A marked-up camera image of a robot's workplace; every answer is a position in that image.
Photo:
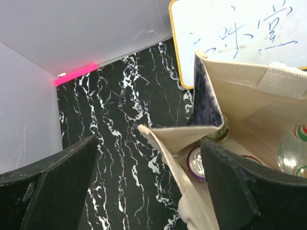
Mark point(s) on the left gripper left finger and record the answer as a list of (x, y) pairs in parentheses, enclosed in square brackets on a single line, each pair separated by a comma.
[(49, 194)]

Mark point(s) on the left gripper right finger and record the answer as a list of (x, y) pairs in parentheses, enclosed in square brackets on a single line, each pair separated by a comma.
[(249, 196)]

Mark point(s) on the clear glass bottle green cap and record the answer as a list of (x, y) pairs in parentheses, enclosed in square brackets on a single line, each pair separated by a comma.
[(222, 134)]

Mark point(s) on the red cola can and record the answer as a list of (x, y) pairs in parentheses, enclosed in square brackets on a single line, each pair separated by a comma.
[(251, 158)]

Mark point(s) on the cream canvas tote bag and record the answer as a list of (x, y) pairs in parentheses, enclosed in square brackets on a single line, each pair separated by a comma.
[(260, 102)]

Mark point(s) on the small whiteboard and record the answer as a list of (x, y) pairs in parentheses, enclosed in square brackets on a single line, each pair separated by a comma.
[(248, 31)]

